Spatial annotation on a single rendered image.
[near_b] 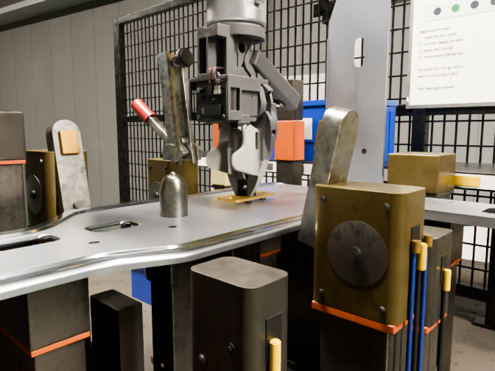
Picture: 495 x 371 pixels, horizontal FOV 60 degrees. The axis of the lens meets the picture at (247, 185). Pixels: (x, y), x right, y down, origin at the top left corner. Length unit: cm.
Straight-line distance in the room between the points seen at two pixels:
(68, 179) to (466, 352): 73
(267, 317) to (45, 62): 547
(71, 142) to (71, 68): 468
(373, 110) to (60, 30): 490
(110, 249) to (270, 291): 14
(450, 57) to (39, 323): 90
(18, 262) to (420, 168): 56
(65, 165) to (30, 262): 25
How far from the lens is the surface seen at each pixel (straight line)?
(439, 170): 70
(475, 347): 94
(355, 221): 39
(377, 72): 77
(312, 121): 94
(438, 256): 52
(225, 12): 54
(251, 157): 54
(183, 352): 53
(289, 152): 89
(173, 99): 67
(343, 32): 82
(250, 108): 54
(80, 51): 514
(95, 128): 492
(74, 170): 59
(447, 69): 103
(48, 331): 39
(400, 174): 72
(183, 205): 49
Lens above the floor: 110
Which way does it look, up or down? 7 degrees down
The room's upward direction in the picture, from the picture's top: straight up
